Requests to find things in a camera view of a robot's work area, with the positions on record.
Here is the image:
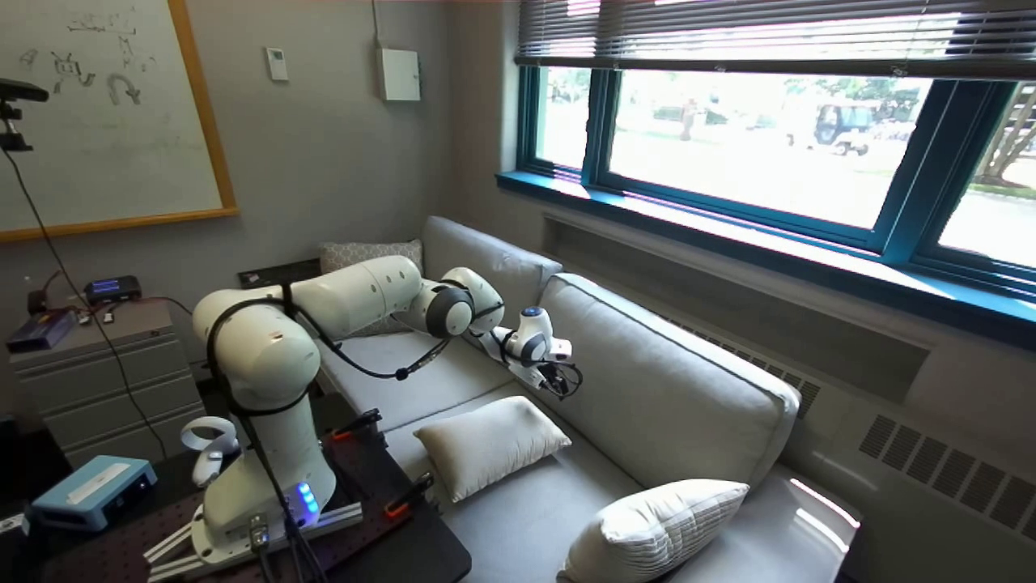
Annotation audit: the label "black robot table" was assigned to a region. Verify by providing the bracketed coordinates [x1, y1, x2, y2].
[0, 406, 477, 583]

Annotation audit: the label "wall vent grille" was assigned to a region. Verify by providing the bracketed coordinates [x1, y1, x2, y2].
[856, 412, 1036, 543]

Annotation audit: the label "wood framed whiteboard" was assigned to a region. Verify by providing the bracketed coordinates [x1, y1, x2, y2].
[0, 0, 242, 247]

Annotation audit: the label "black camera on stand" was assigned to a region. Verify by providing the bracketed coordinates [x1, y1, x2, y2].
[0, 76, 55, 155]

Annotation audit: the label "light grey fabric couch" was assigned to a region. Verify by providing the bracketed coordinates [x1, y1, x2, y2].
[316, 213, 867, 583]

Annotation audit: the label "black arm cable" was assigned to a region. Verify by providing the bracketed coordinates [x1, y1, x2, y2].
[201, 276, 544, 385]

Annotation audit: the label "wide teal framed window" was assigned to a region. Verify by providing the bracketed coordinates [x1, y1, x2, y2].
[495, 60, 1036, 340]

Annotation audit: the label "light grey drawer cabinet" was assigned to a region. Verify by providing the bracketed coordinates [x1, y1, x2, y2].
[8, 295, 211, 474]

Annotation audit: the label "light blue box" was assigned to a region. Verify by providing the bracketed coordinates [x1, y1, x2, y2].
[26, 449, 161, 536]

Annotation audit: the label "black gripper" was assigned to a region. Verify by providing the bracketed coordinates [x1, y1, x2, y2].
[531, 349, 590, 406]

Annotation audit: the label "white wall thermostat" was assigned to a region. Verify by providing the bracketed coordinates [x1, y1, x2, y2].
[261, 44, 296, 89]

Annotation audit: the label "white mug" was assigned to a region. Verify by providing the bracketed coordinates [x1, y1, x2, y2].
[174, 412, 242, 492]

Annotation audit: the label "grey window blinds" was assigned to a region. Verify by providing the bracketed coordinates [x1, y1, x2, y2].
[515, 0, 1036, 85]

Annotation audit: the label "blue flat book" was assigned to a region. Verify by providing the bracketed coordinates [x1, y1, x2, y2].
[2, 308, 88, 357]

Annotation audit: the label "small black electronic device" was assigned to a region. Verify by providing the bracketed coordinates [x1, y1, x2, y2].
[80, 273, 146, 308]

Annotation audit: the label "black side table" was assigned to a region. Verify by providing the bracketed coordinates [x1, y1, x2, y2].
[234, 256, 324, 291]

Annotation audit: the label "small cream pleated pillow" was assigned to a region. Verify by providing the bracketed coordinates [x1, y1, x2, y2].
[410, 393, 576, 508]
[557, 478, 754, 583]

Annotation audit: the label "white wall box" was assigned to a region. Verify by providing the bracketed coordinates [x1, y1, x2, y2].
[376, 44, 426, 107]

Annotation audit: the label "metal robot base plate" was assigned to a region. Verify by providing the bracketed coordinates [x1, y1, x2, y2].
[138, 499, 368, 576]

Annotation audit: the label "red black clamp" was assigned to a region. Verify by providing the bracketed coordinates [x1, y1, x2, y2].
[322, 406, 388, 449]
[379, 469, 437, 525]

